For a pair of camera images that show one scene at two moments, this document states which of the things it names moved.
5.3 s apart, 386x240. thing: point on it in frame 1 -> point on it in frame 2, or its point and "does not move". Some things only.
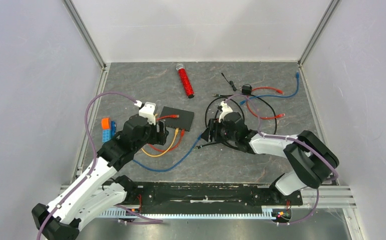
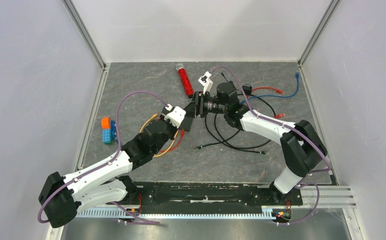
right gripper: [213, 125] -> [206, 95]
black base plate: [182, 197] does not move
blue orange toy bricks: [108, 128] does not move
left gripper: [159, 137] -> [174, 128]
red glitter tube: [188, 86] does not move
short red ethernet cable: [183, 134] does not move
